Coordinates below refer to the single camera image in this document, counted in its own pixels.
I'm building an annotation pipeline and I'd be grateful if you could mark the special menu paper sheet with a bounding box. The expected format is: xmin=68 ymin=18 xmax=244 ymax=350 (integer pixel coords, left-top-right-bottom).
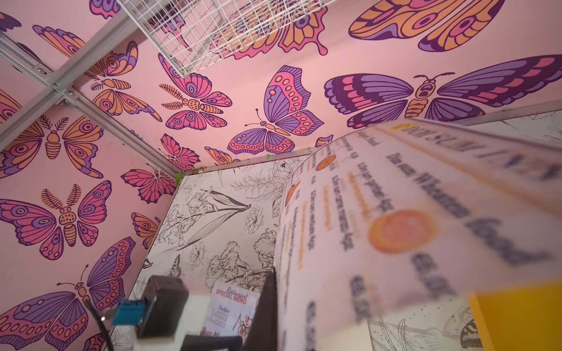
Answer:
xmin=200 ymin=282 xmax=260 ymax=342

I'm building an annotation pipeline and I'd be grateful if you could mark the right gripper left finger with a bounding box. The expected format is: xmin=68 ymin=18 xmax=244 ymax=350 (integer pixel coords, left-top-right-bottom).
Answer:
xmin=242 ymin=269 xmax=278 ymax=351

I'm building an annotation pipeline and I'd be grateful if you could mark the dim sum menu sheet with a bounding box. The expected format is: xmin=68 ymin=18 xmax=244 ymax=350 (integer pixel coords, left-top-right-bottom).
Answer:
xmin=274 ymin=120 xmax=561 ymax=350

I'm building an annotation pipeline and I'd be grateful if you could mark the white wire wall basket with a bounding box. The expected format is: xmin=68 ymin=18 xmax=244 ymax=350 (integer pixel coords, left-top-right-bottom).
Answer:
xmin=120 ymin=1 xmax=330 ymax=77

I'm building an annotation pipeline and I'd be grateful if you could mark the yellow plastic tray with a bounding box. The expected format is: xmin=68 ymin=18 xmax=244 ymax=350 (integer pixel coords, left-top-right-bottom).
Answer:
xmin=468 ymin=282 xmax=561 ymax=350

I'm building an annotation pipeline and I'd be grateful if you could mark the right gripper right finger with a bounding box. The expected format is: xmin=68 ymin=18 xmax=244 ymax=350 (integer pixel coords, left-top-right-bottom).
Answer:
xmin=320 ymin=280 xmax=373 ymax=350

